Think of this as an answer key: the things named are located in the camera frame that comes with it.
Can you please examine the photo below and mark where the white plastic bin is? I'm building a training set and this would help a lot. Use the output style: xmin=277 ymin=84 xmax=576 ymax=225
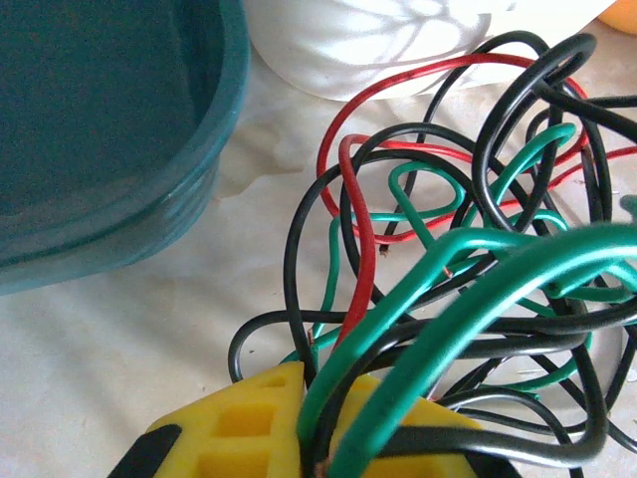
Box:
xmin=243 ymin=0 xmax=621 ymax=104

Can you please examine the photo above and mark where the thin green cable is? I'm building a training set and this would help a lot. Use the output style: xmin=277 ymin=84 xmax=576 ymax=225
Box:
xmin=283 ymin=122 xmax=598 ymax=399

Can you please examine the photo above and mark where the teal plastic bin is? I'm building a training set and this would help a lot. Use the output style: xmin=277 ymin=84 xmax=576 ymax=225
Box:
xmin=0 ymin=0 xmax=251 ymax=298

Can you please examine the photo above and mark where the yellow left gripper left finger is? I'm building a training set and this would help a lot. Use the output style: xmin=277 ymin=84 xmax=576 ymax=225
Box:
xmin=106 ymin=361 xmax=306 ymax=478

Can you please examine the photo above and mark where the thick black cable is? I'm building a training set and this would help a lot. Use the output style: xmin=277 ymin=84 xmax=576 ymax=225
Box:
xmin=226 ymin=30 xmax=637 ymax=478

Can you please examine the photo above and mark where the thin red cable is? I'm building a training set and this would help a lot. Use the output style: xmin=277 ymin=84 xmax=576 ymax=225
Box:
xmin=316 ymin=52 xmax=637 ymax=245

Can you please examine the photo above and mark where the thick green cable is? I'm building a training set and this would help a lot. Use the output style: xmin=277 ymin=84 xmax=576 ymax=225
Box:
xmin=297 ymin=196 xmax=637 ymax=478

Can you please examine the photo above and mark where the thin black cable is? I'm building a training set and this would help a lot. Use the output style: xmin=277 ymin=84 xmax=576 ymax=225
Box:
xmin=380 ymin=30 xmax=623 ymax=255

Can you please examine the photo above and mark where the orange plastic bin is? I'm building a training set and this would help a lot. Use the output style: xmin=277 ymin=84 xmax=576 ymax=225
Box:
xmin=594 ymin=0 xmax=637 ymax=36

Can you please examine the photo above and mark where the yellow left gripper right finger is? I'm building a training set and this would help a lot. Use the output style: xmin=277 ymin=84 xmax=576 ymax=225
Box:
xmin=330 ymin=373 xmax=522 ymax=478

